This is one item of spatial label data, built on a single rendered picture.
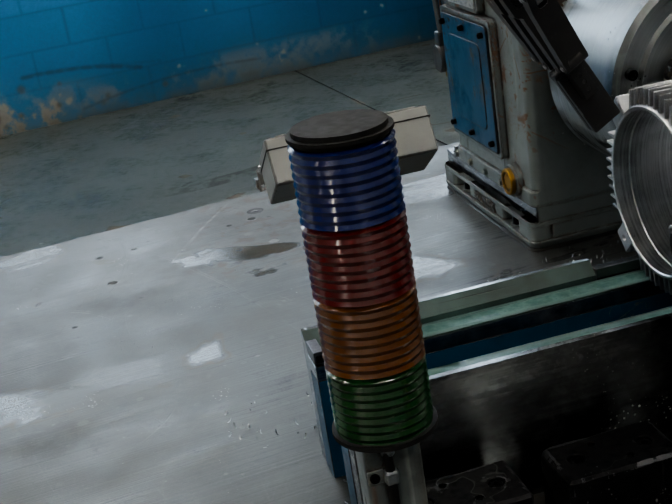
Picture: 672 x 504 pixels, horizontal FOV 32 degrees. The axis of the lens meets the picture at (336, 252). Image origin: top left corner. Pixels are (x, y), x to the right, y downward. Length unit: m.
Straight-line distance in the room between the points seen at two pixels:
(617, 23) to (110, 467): 0.70
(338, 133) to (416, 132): 0.57
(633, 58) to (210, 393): 0.58
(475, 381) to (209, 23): 5.74
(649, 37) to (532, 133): 0.27
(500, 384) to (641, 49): 0.45
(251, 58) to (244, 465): 5.65
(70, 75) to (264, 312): 5.12
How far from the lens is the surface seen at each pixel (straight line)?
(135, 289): 1.66
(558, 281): 1.15
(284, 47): 6.79
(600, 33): 1.34
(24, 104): 6.55
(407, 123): 1.20
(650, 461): 0.99
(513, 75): 1.53
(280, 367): 1.34
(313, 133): 0.64
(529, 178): 1.54
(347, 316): 0.66
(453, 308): 1.12
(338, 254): 0.64
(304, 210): 0.65
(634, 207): 1.17
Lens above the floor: 1.38
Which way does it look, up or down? 21 degrees down
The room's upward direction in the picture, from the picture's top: 9 degrees counter-clockwise
